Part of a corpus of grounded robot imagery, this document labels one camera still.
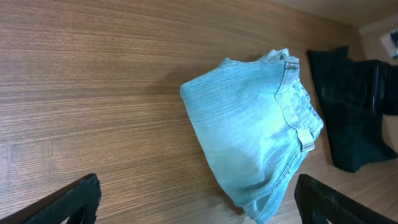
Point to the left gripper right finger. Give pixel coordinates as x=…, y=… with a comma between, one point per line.
x=320, y=204

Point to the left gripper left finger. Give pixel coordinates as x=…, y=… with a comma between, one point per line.
x=75, y=203

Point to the light blue denim shorts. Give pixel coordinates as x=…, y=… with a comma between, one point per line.
x=256, y=124

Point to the dark folded garment on right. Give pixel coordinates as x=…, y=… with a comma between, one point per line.
x=354, y=97

